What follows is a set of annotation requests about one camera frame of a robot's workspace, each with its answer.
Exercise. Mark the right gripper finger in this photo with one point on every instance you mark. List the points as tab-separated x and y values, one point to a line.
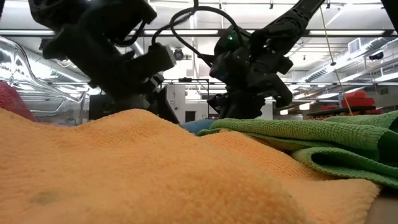
239	107
281	93

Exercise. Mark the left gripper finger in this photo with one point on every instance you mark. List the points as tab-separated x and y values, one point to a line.
164	107
136	104

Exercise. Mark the blue microfiber towel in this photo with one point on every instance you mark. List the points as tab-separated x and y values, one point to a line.
196	126

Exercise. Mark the clear plastic bin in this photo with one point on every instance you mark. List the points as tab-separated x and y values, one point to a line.
46	93

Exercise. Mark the pink microfiber towel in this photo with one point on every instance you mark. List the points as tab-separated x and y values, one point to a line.
12	102

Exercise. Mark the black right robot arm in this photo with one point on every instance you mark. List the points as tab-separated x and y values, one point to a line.
289	21

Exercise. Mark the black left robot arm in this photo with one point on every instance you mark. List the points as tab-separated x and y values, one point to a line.
93	12

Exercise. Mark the green microfiber towel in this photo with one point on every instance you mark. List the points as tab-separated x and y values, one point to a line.
280	129

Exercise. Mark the orange microfiber towel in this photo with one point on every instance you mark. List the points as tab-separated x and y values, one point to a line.
124	171

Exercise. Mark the white panel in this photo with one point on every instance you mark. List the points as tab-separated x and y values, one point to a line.
175	99

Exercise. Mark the white equipment cabinet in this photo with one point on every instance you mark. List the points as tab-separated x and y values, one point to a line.
199	107

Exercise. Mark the black monitor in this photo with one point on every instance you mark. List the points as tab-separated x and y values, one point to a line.
99	107

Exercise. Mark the white air vent grille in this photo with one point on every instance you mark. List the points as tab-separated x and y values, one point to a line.
354	45

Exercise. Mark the black ceiling fixture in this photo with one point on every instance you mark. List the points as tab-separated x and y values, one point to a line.
376	56

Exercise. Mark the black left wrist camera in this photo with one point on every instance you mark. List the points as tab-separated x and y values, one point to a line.
152	59

